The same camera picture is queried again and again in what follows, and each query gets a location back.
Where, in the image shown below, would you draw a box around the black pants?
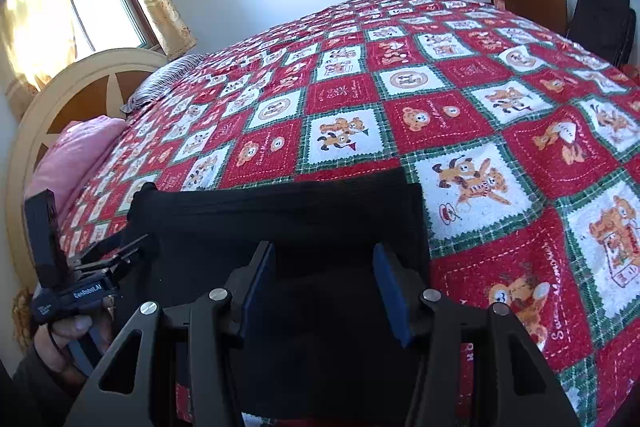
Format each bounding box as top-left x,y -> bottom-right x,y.
117,167 -> 434,422

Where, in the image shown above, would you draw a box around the red checkered printed blanket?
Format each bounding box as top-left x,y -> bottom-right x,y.
65,0 -> 640,427

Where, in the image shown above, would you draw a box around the black chair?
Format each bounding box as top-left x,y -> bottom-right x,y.
566,0 -> 639,68

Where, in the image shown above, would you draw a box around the pink pillow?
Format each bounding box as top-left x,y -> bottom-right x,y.
24,116 -> 127,220

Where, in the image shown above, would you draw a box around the cream wooden headboard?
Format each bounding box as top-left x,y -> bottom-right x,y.
7,48 -> 169,280

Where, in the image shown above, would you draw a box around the striped pillow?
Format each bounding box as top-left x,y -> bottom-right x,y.
121,53 -> 209,114

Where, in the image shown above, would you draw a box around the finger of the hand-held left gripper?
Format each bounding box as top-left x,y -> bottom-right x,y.
74,234 -> 151,267
80,246 -> 147,284

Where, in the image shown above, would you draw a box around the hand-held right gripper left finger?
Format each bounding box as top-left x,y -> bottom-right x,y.
62,241 -> 277,427

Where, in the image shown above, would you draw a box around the person's left forearm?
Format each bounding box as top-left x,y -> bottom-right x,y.
9,342 -> 87,427

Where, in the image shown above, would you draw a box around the person's left hand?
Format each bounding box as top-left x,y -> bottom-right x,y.
34,296 -> 118,378

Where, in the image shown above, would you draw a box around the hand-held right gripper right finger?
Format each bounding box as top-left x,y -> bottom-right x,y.
372,243 -> 583,427

